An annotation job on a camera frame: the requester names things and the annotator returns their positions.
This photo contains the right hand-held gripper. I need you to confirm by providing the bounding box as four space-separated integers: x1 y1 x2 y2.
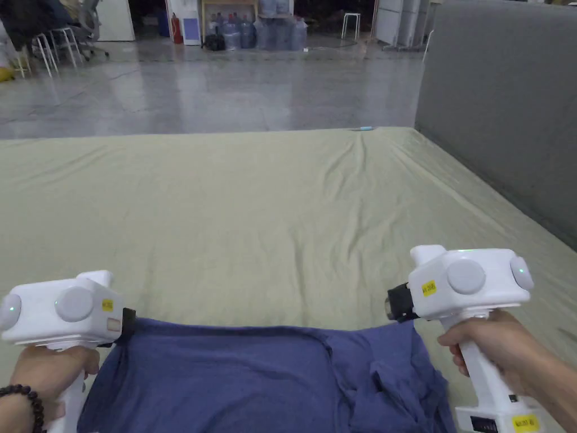
386 245 542 433

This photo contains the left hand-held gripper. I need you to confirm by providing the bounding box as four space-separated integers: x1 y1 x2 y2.
0 270 137 433

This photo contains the dark blue shirt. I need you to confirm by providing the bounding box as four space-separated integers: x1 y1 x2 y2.
76 316 459 433

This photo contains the person's left forearm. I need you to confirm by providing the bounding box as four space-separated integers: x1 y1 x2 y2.
0 383 47 433

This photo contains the person's right forearm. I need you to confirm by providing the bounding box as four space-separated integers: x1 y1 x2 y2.
518 349 577 433

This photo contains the person's left hand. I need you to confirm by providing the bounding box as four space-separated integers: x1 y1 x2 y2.
8 344 101 421

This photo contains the person's right hand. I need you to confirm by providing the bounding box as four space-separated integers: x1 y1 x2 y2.
437 310 556 399

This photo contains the grey padded headboard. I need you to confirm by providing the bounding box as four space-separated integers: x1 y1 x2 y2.
413 0 577 253

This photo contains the bed with pale green sheet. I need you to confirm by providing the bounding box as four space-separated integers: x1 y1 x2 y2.
0 126 577 433

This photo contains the white stool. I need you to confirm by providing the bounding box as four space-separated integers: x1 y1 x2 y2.
340 12 363 40
48 26 85 69
30 32 60 77

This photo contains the grey office chair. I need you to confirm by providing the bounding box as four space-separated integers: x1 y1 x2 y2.
77 0 110 62

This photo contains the group of water bottles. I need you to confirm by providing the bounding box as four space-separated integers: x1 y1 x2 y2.
208 0 310 52

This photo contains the white water dispenser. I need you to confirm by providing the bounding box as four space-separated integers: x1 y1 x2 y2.
182 0 202 46

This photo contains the wooden shelf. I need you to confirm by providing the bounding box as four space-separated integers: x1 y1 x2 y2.
200 0 260 46

